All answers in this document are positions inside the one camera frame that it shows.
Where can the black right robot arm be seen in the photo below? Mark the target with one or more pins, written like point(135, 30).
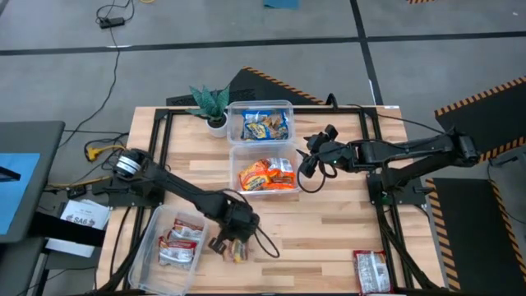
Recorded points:
point(411, 150)

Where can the black power adapter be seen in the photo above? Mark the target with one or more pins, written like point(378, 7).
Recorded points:
point(112, 22)

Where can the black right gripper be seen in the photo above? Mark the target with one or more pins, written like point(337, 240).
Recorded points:
point(318, 150)

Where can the black hazard-striped floor mat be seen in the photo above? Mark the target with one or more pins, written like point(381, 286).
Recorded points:
point(485, 103)
point(419, 1)
point(472, 234)

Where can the printed white paper sheet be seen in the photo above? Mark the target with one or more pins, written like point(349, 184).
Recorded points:
point(82, 215)

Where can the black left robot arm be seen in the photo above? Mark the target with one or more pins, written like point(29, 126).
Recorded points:
point(185, 191)

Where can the teal floor mat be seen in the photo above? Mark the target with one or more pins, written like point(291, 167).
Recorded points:
point(281, 4)

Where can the black shelf board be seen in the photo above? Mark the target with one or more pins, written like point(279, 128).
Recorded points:
point(49, 226)

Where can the snake plant in white pot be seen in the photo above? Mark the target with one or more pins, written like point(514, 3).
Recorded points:
point(213, 107)

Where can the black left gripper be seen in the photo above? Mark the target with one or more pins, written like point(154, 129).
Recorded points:
point(242, 234)

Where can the black flat device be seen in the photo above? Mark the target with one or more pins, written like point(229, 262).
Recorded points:
point(8, 174)

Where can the black power brick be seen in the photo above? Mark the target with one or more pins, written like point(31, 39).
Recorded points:
point(76, 192)

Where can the clear plastic bin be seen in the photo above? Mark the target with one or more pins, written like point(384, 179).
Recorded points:
point(148, 263)
point(289, 107)
point(242, 152)

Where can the plain white paper sheet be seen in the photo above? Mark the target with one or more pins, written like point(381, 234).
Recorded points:
point(70, 248)

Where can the grey desk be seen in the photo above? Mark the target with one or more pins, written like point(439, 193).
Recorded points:
point(16, 267)
point(24, 137)

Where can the black hazard-striped ramp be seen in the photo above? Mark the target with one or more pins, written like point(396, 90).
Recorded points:
point(263, 88)

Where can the blue desk mat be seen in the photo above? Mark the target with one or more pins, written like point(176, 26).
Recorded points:
point(20, 205)

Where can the red Maruchan ramen packet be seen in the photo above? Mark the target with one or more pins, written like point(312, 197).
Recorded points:
point(372, 271)
point(187, 230)
point(176, 252)
point(237, 252)

